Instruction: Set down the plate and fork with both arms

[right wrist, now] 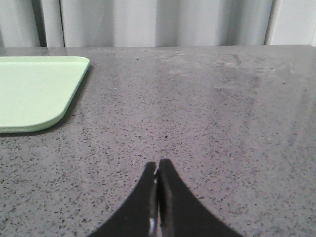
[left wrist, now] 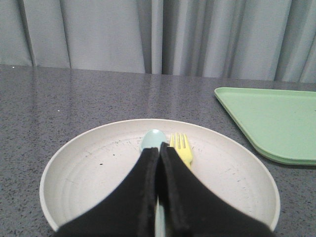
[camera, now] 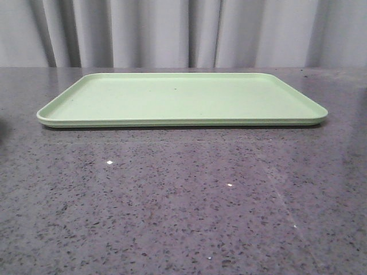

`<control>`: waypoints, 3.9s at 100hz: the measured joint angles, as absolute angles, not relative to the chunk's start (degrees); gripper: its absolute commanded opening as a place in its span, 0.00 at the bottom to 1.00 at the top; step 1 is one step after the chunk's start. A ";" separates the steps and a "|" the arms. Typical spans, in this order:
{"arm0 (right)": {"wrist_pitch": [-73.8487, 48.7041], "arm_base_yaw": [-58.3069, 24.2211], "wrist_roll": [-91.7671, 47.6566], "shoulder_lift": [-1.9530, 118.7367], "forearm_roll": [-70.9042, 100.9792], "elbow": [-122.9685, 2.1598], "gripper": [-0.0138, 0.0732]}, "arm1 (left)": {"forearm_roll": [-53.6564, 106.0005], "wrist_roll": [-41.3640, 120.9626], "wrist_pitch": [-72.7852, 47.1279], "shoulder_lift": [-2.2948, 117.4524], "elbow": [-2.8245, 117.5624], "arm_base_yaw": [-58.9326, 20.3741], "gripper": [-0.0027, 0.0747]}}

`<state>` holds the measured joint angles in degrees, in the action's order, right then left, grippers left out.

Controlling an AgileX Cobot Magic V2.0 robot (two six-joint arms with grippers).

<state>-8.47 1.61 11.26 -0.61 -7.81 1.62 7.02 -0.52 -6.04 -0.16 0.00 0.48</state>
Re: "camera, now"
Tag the grey pleated curtain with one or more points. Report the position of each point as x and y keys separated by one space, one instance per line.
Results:
x=183 y=34

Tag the light green plastic tray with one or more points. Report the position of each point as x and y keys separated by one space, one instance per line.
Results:
x=179 y=100

